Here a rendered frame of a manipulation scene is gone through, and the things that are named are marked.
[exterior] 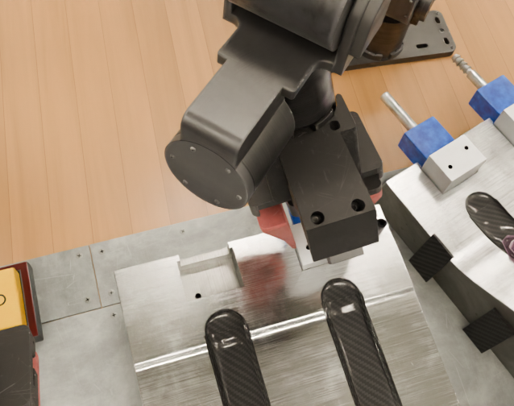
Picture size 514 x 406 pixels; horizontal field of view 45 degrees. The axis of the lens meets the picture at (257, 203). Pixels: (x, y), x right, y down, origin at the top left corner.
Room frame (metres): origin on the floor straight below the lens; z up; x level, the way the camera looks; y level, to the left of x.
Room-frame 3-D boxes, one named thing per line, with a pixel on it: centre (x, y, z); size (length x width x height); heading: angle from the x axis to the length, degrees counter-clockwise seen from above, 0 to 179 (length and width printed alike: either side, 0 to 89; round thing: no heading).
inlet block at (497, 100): (0.46, -0.25, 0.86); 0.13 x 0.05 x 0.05; 42
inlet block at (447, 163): (0.38, -0.17, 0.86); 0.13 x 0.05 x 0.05; 42
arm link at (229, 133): (0.22, 0.01, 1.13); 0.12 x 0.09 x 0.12; 159
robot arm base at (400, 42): (0.55, -0.12, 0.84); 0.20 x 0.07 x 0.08; 111
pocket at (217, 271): (0.18, 0.03, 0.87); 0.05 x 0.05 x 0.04; 25
